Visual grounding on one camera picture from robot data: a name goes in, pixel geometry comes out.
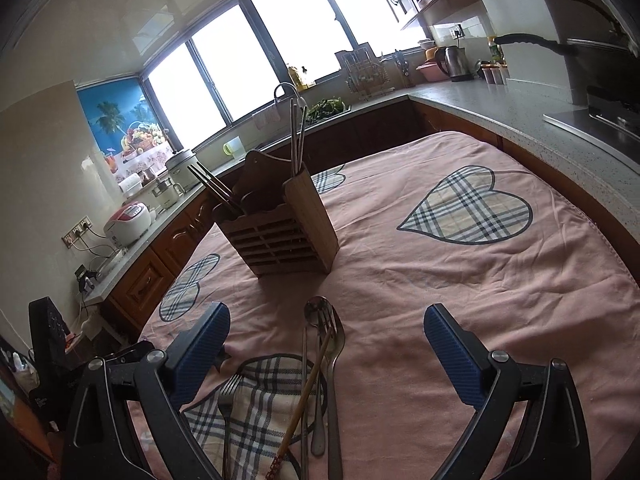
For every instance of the pink plastic basin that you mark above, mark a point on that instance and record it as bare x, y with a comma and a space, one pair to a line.
432, 72

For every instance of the green handled plastic jug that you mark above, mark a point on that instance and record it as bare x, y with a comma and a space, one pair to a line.
234, 148

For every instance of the knife block with knives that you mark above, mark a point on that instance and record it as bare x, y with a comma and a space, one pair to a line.
404, 68

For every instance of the steel chopstick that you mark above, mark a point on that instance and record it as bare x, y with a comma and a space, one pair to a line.
293, 131
299, 137

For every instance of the pink tablecloth with plaid hearts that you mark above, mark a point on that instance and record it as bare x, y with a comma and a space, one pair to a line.
446, 220

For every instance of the green vegetables in sink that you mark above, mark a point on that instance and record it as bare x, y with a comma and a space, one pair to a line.
325, 109

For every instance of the yellow oil bottle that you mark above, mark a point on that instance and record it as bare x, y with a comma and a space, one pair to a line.
294, 75

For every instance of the small white kettle pot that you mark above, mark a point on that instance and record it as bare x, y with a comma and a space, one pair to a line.
167, 192

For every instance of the wall power outlet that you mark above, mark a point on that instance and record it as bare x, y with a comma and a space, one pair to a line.
76, 232

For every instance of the white red rice cooker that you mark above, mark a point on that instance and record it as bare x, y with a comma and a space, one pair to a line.
128, 224

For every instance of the steel electric kettle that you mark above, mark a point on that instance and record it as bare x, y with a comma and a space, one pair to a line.
453, 62

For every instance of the black wok with lid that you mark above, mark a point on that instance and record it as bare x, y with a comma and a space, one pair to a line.
606, 69

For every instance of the chrome sink faucet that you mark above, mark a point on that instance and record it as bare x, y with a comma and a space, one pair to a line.
287, 93

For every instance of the spice jar set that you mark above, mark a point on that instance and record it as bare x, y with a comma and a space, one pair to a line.
495, 73

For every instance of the wooden utensil holder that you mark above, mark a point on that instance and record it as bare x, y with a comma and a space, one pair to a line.
278, 225

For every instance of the tropical fruit poster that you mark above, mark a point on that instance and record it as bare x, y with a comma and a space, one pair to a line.
128, 134

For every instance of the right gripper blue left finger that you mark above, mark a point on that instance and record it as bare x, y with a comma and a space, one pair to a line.
101, 440

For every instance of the white electric cooker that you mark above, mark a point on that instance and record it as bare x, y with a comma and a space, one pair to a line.
178, 168

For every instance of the dish drying rack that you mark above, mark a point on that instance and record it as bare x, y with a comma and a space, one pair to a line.
365, 74

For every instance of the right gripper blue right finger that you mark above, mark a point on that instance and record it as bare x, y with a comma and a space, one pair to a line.
552, 440

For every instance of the steel fork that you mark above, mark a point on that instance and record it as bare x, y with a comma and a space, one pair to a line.
225, 406
336, 345

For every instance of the gas stove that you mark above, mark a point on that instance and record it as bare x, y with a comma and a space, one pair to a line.
610, 121

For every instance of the dark wooden chopstick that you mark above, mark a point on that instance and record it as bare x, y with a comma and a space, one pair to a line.
220, 185
212, 189

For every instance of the brown patterned chopstick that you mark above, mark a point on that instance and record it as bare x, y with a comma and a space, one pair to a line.
276, 463

